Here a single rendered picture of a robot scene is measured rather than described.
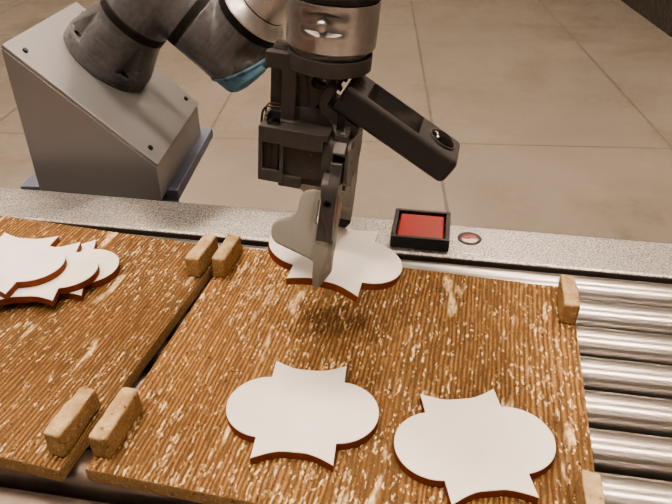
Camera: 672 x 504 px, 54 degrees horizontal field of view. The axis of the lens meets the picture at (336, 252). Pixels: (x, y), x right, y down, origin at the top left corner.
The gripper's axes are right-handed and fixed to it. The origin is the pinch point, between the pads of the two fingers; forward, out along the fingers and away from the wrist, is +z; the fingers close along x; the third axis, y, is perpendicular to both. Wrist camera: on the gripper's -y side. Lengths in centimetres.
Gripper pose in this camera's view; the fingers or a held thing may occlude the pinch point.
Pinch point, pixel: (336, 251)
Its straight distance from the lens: 65.6
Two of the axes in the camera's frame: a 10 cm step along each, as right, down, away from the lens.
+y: -9.7, -1.8, 1.3
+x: -2.1, 5.4, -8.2
